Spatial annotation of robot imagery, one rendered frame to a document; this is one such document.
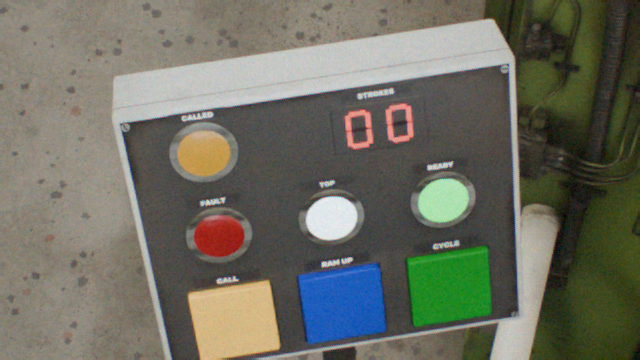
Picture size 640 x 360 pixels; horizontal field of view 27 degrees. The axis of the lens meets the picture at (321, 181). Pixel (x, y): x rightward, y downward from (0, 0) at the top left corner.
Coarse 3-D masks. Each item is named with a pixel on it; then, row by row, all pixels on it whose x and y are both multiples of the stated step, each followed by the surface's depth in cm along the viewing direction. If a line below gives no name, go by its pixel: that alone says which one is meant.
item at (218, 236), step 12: (216, 216) 114; (204, 228) 114; (216, 228) 114; (228, 228) 115; (240, 228) 115; (204, 240) 115; (216, 240) 115; (228, 240) 115; (240, 240) 115; (204, 252) 116; (216, 252) 116; (228, 252) 116
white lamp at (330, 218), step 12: (324, 204) 115; (336, 204) 115; (348, 204) 115; (312, 216) 115; (324, 216) 115; (336, 216) 115; (348, 216) 115; (312, 228) 116; (324, 228) 116; (336, 228) 116; (348, 228) 116
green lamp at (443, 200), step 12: (444, 180) 115; (432, 192) 115; (444, 192) 115; (456, 192) 115; (420, 204) 116; (432, 204) 116; (444, 204) 116; (456, 204) 116; (432, 216) 117; (444, 216) 117; (456, 216) 117
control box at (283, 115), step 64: (256, 64) 114; (320, 64) 112; (384, 64) 111; (448, 64) 110; (512, 64) 110; (128, 128) 109; (192, 128) 109; (256, 128) 110; (320, 128) 111; (384, 128) 111; (448, 128) 112; (512, 128) 113; (128, 192) 112; (192, 192) 113; (256, 192) 113; (320, 192) 114; (384, 192) 115; (512, 192) 117; (192, 256) 116; (256, 256) 117; (320, 256) 118; (384, 256) 119; (512, 256) 120; (192, 320) 120
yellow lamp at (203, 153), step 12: (204, 132) 110; (180, 144) 110; (192, 144) 110; (204, 144) 110; (216, 144) 110; (180, 156) 110; (192, 156) 110; (204, 156) 111; (216, 156) 111; (228, 156) 111; (192, 168) 111; (204, 168) 111; (216, 168) 111
